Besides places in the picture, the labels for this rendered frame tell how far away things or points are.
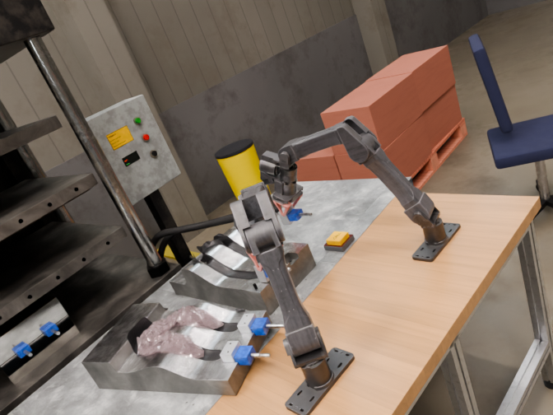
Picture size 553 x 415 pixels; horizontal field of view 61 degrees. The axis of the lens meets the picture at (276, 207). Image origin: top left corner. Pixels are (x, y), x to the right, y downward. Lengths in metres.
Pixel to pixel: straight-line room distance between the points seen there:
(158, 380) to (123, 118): 1.18
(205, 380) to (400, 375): 0.48
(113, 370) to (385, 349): 0.76
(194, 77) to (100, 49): 1.08
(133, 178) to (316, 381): 1.32
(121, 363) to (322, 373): 0.62
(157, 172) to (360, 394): 1.43
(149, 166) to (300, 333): 1.30
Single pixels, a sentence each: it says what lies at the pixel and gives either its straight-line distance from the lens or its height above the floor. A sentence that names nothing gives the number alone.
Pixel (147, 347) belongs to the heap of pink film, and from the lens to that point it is 1.46.
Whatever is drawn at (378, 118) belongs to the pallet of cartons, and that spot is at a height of 0.69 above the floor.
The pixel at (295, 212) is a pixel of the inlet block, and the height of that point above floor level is 0.95.
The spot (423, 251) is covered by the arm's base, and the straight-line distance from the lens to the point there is 1.50.
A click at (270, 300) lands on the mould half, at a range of 1.46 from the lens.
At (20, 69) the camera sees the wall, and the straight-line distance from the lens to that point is 4.20.
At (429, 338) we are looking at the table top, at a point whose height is 0.80.
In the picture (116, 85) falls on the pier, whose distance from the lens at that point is 4.13.
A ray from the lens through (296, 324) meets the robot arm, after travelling 1.10.
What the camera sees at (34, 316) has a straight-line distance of 1.95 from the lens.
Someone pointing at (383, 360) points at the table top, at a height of 0.80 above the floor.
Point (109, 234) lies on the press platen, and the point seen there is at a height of 1.04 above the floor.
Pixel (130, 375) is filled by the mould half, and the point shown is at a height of 0.86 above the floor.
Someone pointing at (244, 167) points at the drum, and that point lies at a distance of 4.26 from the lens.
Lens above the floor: 1.62
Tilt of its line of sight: 22 degrees down
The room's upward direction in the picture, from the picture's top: 22 degrees counter-clockwise
